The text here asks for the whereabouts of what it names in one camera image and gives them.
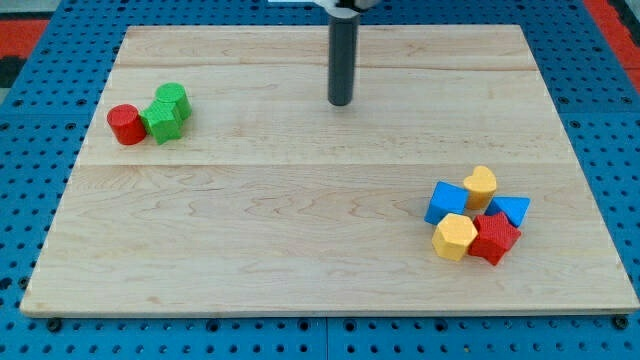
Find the yellow hexagon block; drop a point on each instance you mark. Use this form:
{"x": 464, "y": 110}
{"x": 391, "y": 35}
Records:
{"x": 453, "y": 236}

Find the green cylinder block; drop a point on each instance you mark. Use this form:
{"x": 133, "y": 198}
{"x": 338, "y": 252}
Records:
{"x": 175, "y": 93}

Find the blue triangle block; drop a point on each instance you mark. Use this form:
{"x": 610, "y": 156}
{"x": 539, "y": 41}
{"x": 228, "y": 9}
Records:
{"x": 515, "y": 208}

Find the blue cube block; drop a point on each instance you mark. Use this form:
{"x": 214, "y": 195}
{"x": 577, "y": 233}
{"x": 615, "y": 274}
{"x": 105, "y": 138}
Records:
{"x": 446, "y": 198}

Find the red cylinder block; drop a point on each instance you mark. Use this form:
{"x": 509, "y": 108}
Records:
{"x": 126, "y": 124}

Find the yellow heart block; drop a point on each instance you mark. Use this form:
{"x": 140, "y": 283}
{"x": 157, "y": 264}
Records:
{"x": 481, "y": 185}

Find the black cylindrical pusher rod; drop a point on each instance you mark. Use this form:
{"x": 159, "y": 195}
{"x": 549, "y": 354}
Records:
{"x": 343, "y": 38}

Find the light wooden board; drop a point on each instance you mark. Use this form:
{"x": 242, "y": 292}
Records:
{"x": 275, "y": 203}

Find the red star block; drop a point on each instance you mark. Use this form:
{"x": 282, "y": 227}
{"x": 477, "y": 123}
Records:
{"x": 496, "y": 236}

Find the green star block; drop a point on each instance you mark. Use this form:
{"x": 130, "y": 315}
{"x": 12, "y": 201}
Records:
{"x": 163, "y": 121}

